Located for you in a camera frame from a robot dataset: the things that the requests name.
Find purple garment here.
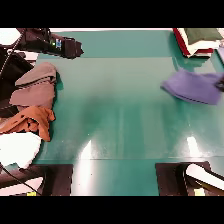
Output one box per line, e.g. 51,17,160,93
160,68,224,106

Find orange garment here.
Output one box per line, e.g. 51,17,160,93
0,105,56,143

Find grey garment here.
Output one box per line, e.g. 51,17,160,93
9,61,58,110

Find red garment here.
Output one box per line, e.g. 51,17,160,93
171,28,215,59

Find white folded garment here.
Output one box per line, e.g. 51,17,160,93
176,28,224,56

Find dark green garment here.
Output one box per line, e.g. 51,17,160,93
184,28,223,45

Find lilac garment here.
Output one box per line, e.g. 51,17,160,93
216,45,224,66

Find black cable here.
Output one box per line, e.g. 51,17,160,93
0,162,43,197

